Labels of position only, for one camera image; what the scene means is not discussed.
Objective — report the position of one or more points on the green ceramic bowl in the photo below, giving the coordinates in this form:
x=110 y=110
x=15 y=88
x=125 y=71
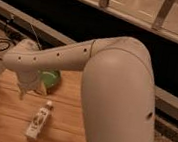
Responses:
x=50 y=78

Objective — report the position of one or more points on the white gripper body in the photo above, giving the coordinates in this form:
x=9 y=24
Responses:
x=28 y=80

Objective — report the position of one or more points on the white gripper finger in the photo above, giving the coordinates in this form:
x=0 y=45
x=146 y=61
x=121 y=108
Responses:
x=21 y=94
x=41 y=89

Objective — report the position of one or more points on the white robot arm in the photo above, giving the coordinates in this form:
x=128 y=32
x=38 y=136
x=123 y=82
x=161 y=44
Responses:
x=117 y=88

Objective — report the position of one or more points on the white plastic bottle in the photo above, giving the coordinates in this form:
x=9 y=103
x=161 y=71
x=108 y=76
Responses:
x=39 y=121

